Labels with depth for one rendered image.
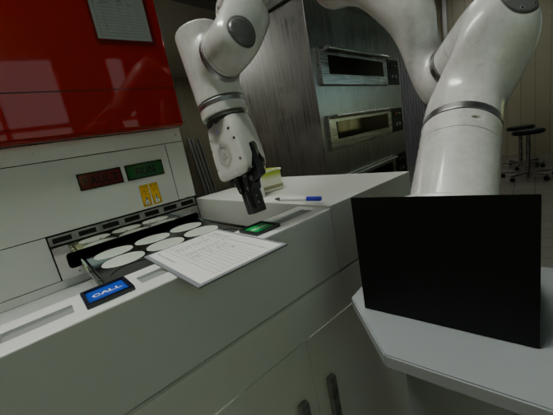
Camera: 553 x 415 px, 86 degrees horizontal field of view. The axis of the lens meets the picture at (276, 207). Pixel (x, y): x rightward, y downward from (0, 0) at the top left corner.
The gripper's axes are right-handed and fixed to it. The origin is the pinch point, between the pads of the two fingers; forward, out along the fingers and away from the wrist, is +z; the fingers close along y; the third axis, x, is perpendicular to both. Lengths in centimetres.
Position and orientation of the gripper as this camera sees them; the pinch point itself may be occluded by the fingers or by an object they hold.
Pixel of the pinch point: (253, 202)
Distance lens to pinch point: 54.1
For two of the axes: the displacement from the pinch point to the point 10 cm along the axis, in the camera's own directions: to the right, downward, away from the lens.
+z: 3.1, 9.5, 0.6
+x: 7.4, -2.8, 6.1
